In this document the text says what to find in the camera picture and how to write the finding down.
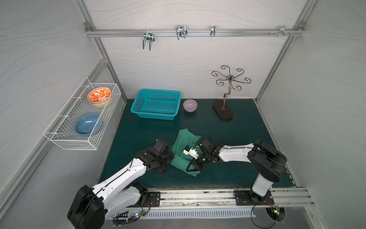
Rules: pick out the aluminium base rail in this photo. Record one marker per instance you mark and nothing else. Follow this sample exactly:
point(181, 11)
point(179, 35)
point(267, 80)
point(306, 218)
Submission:
point(223, 198)

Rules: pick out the orange patterned bowl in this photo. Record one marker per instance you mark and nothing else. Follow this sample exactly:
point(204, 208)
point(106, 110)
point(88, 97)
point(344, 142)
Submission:
point(99, 95)

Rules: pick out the aluminium top rail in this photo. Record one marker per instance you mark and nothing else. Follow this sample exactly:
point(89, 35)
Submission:
point(164, 33)

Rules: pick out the small pink bowl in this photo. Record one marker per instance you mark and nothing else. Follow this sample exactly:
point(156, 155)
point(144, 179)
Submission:
point(190, 105)

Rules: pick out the green long pants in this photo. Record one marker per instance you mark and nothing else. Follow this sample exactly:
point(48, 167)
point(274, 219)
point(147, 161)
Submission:
point(181, 160)

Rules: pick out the white wire wall basket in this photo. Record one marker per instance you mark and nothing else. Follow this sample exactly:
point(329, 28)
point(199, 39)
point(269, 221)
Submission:
point(61, 130)

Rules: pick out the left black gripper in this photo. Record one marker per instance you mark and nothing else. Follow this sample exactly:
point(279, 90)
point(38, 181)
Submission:
point(166, 160)

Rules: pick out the dark metal jewelry stand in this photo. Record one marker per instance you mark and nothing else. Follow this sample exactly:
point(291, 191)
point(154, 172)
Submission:
point(220, 105)

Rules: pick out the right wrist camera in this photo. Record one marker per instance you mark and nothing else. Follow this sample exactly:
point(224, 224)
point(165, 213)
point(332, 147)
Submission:
point(189, 150)

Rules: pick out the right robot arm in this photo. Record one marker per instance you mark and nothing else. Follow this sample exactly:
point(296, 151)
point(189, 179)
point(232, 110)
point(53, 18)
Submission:
point(268, 161)

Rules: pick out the metal hook right end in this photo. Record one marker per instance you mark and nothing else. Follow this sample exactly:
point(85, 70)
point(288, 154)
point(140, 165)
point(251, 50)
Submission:
point(282, 32)

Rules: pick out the blue bowl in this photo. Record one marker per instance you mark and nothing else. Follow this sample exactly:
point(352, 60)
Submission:
point(89, 125)

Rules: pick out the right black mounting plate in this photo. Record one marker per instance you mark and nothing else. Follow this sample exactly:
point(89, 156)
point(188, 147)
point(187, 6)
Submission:
point(249, 198)

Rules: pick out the white vent grille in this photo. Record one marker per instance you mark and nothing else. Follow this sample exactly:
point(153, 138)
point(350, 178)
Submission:
point(229, 213)

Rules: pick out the small metal hook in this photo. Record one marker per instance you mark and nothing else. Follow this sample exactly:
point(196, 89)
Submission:
point(212, 31)

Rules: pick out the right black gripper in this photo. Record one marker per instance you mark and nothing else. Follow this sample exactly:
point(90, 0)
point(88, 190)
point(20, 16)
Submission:
point(197, 160)

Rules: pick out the metal double hook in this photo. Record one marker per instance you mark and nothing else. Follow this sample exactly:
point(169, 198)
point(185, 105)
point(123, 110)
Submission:
point(149, 38)

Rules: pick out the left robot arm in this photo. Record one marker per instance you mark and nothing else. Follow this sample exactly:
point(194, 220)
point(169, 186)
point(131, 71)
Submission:
point(92, 206)

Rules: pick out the teal plastic basket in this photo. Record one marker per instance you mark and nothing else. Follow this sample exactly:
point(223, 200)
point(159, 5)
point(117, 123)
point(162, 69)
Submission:
point(156, 104)

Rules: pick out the metal loop hook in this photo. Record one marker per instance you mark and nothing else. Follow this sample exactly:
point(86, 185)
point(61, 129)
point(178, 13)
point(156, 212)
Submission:
point(181, 31)

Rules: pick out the black mounting plate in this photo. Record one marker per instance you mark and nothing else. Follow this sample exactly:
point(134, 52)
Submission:
point(249, 198)
point(151, 199)

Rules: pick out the dark green table mat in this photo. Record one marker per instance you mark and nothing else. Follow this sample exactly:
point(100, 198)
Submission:
point(135, 134)

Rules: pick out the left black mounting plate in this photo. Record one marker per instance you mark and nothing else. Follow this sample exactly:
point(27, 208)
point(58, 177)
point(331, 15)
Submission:
point(151, 199)

